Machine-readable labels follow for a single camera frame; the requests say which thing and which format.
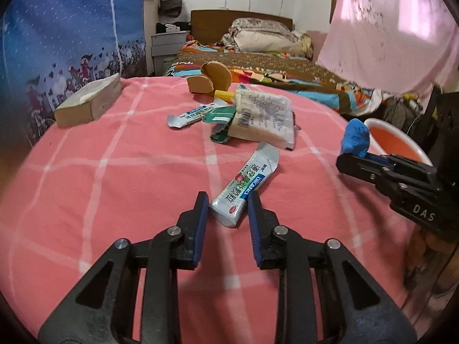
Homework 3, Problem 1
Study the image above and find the blue trash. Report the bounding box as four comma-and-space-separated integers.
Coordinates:
340, 119, 370, 158

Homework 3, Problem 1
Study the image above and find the white printed plastic bag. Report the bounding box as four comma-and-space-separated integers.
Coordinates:
228, 85, 296, 150

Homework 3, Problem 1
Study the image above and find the white toothpaste tube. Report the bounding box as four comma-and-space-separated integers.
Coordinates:
210, 142, 280, 228

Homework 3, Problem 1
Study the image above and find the green snack wrapper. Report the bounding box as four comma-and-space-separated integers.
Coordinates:
202, 106, 236, 144

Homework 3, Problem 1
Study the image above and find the yellow small tube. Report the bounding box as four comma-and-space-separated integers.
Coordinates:
214, 90, 235, 103

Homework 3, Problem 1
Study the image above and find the orange white trash bin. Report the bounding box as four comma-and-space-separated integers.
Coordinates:
364, 118, 433, 166

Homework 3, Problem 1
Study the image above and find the dark side table clutter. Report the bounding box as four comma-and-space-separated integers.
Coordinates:
380, 85, 458, 164

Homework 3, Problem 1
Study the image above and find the colourful patterned bed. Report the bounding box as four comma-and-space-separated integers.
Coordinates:
164, 40, 384, 116

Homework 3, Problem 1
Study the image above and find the pink checked bedsheet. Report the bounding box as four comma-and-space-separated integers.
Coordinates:
1, 77, 412, 343

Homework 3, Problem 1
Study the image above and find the pink window curtain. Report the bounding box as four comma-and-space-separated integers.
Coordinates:
317, 0, 458, 95

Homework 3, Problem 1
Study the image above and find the beige folded quilt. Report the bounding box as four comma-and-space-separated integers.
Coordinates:
220, 17, 314, 60

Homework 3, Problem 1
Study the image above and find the brown cardboard tape roll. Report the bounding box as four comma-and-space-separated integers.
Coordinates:
187, 60, 232, 95

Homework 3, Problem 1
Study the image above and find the small silver toothpaste tube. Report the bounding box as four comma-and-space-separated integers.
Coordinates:
166, 99, 229, 129

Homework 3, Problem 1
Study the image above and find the wooden headboard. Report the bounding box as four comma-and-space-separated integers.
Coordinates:
190, 9, 293, 45

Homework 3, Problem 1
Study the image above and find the grey bedside drawer cabinet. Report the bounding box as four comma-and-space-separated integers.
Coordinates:
151, 31, 189, 76

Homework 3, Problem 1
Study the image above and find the hanging grey bag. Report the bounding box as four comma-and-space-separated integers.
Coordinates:
160, 0, 183, 18

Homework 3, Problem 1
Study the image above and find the blue fabric wardrobe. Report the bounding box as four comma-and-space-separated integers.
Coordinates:
1, 0, 147, 144

